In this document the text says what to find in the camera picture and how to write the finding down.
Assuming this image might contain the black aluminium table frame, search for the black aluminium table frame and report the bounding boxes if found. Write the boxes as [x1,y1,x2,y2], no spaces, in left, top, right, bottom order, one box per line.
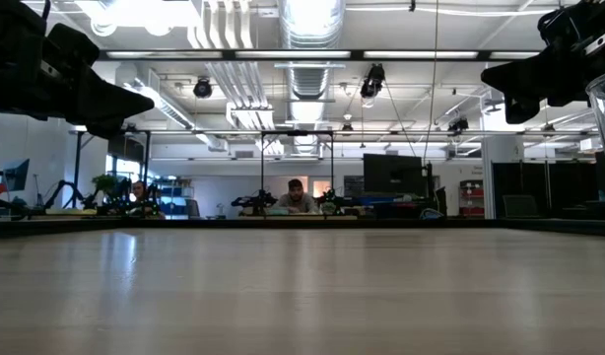
[0,215,605,239]

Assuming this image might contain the white ventilation duct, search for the white ventilation duct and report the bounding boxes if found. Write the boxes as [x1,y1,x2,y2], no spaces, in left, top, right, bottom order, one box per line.
[277,0,347,48]

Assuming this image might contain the black partition wall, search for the black partition wall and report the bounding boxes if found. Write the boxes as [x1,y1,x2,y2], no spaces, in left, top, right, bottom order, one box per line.
[492,160,597,221]

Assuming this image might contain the small desk plant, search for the small desk plant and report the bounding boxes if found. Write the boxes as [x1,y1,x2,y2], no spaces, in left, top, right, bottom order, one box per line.
[317,189,339,217]

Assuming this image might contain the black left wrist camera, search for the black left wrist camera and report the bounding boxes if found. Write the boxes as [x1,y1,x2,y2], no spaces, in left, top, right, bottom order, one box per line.
[45,23,101,70]

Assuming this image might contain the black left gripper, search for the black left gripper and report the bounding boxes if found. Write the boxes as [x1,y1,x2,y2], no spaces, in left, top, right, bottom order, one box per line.
[0,0,156,141]

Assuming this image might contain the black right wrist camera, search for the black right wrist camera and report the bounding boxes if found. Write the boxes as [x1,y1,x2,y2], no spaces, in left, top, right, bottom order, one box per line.
[537,3,582,48]

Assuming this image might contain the red shelf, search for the red shelf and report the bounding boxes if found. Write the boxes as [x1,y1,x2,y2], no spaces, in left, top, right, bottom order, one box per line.
[458,178,485,218]

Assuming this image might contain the leafy background plant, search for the leafy background plant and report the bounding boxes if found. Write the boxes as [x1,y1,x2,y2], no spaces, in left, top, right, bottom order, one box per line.
[90,173,120,208]

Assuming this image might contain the person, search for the person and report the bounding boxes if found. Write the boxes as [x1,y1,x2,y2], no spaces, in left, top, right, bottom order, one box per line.
[274,177,321,216]
[129,179,151,203]

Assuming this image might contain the black background station frame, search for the black background station frame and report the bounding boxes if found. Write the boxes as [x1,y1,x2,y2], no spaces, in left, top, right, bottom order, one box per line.
[68,128,154,218]
[259,129,336,198]

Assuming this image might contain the blue lit monitor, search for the blue lit monitor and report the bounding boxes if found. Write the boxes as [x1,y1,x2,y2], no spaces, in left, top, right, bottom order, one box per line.
[1,158,31,192]

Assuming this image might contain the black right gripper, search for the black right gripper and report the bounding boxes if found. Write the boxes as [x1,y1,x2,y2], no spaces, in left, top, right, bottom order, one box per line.
[480,0,605,125]

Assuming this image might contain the black computer monitor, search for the black computer monitor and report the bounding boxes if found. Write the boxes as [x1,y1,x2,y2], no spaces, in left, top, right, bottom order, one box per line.
[362,152,425,194]

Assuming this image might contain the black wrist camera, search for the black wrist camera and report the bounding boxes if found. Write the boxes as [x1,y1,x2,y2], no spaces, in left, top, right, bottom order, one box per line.
[45,23,101,70]
[537,3,582,48]

